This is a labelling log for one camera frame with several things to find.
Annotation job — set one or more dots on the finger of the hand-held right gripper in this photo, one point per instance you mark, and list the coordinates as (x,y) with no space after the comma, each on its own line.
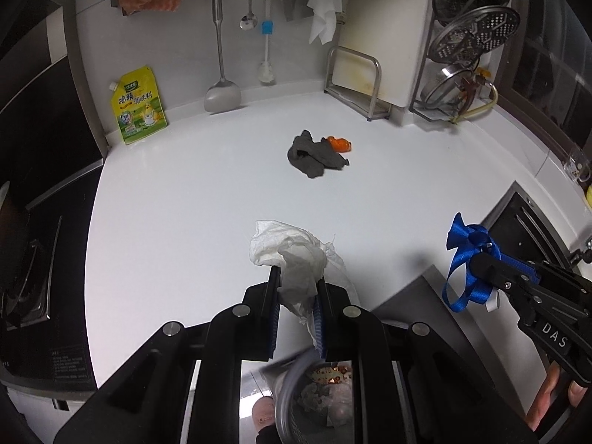
(522,266)
(502,275)

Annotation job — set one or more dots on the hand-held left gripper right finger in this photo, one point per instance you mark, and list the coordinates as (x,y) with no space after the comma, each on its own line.
(320,326)

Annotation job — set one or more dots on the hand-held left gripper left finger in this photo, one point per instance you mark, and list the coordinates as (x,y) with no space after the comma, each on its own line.
(273,319)

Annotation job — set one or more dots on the red gold snack wrapper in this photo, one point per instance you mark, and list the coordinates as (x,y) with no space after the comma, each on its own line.
(334,372)

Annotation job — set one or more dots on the blue ribbon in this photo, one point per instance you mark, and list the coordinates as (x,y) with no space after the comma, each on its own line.
(467,236)

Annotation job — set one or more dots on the white tissue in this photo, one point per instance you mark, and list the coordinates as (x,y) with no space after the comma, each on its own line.
(296,259)

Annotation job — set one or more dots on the grey perforated trash bin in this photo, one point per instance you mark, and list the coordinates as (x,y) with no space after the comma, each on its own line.
(284,397)

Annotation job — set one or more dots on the person's right hand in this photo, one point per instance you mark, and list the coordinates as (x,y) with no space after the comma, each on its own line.
(545,393)

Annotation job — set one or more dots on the dark kitchen sink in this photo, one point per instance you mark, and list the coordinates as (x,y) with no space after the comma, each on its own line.
(518,222)

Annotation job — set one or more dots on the clear glass cup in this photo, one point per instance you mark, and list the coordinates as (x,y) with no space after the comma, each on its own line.
(576,164)

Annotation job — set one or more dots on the dark grey cloth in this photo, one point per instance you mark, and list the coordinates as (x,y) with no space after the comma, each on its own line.
(314,157)

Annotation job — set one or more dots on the orange wrapper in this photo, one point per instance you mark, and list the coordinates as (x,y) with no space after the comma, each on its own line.
(341,144)

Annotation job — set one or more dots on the steel lid rack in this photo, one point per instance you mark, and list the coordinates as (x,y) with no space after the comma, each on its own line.
(418,101)

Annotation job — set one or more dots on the steel pot lid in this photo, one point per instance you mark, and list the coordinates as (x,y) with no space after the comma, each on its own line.
(444,88)

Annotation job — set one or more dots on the steel cutting board rack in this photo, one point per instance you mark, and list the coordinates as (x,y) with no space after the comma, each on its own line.
(375,83)

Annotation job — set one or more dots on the steel spatula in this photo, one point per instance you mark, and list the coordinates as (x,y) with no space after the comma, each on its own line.
(223,95)

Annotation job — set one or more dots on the perforated steel steamer plate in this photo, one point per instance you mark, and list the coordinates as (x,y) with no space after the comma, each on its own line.
(476,32)

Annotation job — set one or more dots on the black gas cooktop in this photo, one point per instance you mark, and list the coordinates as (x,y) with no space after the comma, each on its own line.
(37,263)

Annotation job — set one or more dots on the yellow seasoning pouch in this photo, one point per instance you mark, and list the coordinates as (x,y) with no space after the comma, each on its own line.
(138,106)

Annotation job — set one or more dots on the white cutting board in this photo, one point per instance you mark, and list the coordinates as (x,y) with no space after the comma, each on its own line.
(388,32)

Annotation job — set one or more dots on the white bottle brush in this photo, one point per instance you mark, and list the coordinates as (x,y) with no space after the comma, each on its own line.
(267,27)

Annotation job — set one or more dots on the white hanging rag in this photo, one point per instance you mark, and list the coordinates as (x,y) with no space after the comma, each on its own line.
(323,9)

